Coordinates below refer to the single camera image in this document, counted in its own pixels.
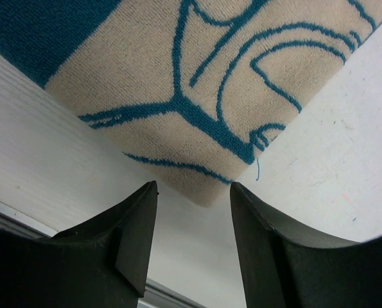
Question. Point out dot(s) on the blue beige Doraemon towel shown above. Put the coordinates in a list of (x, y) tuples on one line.
[(195, 90)]

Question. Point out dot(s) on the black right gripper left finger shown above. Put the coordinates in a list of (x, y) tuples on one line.
[(102, 262)]

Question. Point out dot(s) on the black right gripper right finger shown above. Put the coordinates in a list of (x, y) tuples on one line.
[(285, 263)]

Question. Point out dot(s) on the aluminium extrusion rail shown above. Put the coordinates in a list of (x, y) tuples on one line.
[(13, 218)]

